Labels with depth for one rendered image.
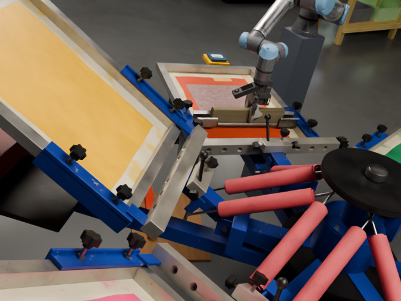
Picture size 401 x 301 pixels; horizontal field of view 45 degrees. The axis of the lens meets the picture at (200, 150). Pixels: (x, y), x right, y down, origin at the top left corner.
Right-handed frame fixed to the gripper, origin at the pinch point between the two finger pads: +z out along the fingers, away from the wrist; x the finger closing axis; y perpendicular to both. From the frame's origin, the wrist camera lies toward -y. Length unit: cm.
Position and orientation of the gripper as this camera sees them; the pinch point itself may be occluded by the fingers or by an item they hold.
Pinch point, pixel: (246, 117)
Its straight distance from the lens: 224.0
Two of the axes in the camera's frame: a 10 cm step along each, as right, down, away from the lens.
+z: -1.8, 8.2, 5.5
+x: -2.8, -5.7, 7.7
